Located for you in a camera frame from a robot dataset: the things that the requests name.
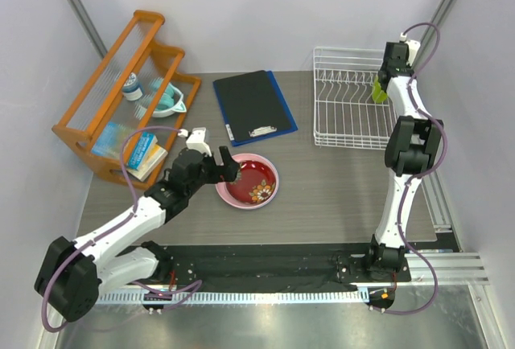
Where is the pink plate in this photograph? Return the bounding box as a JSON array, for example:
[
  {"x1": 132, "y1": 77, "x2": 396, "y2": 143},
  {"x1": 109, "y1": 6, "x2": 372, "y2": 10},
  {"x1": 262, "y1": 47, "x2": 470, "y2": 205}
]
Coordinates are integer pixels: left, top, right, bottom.
[{"x1": 216, "y1": 153, "x2": 279, "y2": 210}]

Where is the red floral plate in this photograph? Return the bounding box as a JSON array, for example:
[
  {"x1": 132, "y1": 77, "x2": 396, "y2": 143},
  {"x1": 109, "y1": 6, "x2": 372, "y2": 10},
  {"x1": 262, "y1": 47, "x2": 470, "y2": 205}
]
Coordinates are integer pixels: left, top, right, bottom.
[{"x1": 225, "y1": 159, "x2": 277, "y2": 206}]

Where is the lime green plate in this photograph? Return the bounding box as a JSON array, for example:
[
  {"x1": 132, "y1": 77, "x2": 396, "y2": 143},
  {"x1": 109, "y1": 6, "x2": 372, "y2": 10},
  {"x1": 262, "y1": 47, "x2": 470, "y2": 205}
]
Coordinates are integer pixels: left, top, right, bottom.
[{"x1": 372, "y1": 76, "x2": 388, "y2": 104}]

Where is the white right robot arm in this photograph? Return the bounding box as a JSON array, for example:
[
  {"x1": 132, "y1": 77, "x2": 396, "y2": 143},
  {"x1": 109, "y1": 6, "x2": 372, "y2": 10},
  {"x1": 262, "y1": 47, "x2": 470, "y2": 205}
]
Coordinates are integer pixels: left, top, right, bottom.
[{"x1": 363, "y1": 38, "x2": 441, "y2": 281}]

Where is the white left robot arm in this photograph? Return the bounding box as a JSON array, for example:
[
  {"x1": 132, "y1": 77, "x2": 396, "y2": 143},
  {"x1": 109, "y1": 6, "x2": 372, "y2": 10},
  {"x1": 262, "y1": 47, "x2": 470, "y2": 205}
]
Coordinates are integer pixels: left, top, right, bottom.
[{"x1": 34, "y1": 146, "x2": 240, "y2": 331}]

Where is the orange wooden shelf rack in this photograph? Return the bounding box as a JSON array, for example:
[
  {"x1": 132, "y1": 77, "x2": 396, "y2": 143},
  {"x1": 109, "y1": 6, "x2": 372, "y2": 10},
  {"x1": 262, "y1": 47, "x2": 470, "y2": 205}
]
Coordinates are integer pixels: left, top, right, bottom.
[{"x1": 52, "y1": 10, "x2": 201, "y2": 185}]

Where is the blue white book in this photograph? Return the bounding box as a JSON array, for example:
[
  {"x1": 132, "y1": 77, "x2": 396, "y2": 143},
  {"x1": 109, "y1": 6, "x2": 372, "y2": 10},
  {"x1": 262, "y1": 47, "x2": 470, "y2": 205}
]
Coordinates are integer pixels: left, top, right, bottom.
[{"x1": 126, "y1": 132, "x2": 168, "y2": 182}]

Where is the blue black clipboard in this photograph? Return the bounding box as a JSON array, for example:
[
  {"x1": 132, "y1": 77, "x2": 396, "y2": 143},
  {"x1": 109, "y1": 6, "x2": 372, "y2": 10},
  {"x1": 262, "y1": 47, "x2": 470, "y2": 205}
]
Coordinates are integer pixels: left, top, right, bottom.
[{"x1": 213, "y1": 70, "x2": 298, "y2": 146}]

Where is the white bowl with teal items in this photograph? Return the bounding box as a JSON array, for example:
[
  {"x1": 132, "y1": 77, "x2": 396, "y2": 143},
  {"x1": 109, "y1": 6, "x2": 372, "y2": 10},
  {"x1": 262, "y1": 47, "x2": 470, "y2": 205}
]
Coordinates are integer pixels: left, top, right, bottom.
[{"x1": 134, "y1": 78, "x2": 187, "y2": 119}]

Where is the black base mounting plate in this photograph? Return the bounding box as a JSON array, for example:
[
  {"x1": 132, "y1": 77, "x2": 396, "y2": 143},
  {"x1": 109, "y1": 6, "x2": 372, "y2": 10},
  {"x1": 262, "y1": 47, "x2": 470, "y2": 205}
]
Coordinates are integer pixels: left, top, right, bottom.
[{"x1": 146, "y1": 243, "x2": 411, "y2": 294}]

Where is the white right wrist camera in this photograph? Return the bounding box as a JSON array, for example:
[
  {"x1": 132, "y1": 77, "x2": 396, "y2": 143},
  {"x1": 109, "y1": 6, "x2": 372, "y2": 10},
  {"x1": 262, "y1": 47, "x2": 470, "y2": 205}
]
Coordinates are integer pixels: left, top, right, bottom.
[{"x1": 399, "y1": 32, "x2": 421, "y2": 67}]

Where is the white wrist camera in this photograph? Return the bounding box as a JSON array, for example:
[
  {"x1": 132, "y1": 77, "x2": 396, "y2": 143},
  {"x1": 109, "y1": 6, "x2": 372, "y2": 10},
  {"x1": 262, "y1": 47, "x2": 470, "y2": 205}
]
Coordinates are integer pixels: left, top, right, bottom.
[
  {"x1": 399, "y1": 32, "x2": 421, "y2": 67},
  {"x1": 178, "y1": 127, "x2": 212, "y2": 156}
]

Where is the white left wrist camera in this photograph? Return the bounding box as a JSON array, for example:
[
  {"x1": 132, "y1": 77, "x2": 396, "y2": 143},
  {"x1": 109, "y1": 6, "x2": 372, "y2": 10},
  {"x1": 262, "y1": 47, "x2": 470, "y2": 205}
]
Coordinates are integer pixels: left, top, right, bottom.
[{"x1": 178, "y1": 127, "x2": 212, "y2": 156}]

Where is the white wire dish rack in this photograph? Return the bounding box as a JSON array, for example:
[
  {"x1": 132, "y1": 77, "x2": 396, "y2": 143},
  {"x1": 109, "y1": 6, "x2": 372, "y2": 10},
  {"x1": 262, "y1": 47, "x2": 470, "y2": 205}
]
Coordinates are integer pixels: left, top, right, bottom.
[{"x1": 312, "y1": 47, "x2": 397, "y2": 150}]

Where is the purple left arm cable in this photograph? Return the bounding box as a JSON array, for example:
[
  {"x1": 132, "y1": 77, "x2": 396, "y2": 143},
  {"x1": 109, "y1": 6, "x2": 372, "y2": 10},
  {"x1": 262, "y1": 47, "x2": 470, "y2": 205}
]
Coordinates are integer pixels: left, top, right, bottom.
[{"x1": 41, "y1": 125, "x2": 204, "y2": 333}]

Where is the white slotted cable duct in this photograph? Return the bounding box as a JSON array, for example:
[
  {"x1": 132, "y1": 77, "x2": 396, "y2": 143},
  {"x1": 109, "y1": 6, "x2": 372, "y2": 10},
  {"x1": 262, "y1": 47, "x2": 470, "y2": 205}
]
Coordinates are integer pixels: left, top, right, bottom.
[{"x1": 97, "y1": 288, "x2": 369, "y2": 306}]

